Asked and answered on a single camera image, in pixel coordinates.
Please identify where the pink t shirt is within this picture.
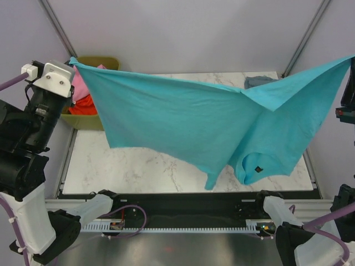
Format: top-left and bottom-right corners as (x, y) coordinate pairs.
(72, 66), (90, 102)

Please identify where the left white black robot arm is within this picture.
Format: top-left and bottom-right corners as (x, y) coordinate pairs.
(1, 83), (122, 265)

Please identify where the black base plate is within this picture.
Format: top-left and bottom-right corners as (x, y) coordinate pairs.
(58, 191), (322, 229)

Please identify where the olive green plastic basket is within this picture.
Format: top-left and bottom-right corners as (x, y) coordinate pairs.
(61, 57), (120, 131)

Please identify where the grey metal frame post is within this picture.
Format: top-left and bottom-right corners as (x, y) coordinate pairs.
(38, 0), (77, 57)

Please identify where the orange t shirt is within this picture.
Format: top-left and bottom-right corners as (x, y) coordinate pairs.
(68, 94), (98, 115)

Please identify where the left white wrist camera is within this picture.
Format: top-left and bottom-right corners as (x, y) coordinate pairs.
(21, 60), (75, 98)

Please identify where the folded grey t shirt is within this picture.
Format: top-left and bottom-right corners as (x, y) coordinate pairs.
(244, 76), (278, 89)

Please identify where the white slotted cable duct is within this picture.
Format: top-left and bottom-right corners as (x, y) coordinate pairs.
(81, 219), (275, 234)

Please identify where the right grey frame post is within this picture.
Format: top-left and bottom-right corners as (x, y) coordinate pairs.
(280, 0), (332, 78)

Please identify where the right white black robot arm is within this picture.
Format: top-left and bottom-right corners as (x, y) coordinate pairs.
(235, 56), (354, 265)

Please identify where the turquoise t shirt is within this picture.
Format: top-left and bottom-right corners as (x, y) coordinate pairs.
(70, 56), (353, 190)

